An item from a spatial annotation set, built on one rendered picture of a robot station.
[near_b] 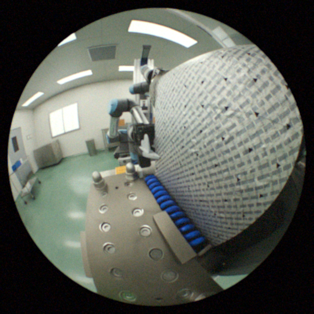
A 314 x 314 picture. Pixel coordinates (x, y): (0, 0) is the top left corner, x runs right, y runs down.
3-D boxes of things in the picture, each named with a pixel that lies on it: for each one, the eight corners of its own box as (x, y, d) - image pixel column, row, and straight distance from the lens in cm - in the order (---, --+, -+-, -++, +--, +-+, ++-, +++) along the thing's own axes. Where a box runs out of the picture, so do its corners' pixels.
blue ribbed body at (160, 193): (155, 181, 28) (155, 172, 26) (204, 245, 20) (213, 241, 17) (145, 184, 27) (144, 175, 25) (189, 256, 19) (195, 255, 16)
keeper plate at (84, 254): (108, 243, 31) (87, 231, 22) (118, 275, 30) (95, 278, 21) (101, 244, 32) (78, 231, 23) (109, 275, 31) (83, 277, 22)
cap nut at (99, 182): (106, 180, 28) (102, 167, 26) (106, 188, 25) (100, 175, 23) (95, 182, 29) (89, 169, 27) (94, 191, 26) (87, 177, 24)
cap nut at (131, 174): (136, 172, 29) (134, 158, 26) (139, 179, 26) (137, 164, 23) (125, 174, 28) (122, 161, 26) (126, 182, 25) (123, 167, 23)
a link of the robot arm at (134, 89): (158, 94, 107) (127, 81, 68) (168, 93, 103) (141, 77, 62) (158, 103, 105) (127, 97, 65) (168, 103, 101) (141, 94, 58)
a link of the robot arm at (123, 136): (131, 140, 107) (130, 128, 104) (120, 142, 103) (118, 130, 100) (127, 138, 118) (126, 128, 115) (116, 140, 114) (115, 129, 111)
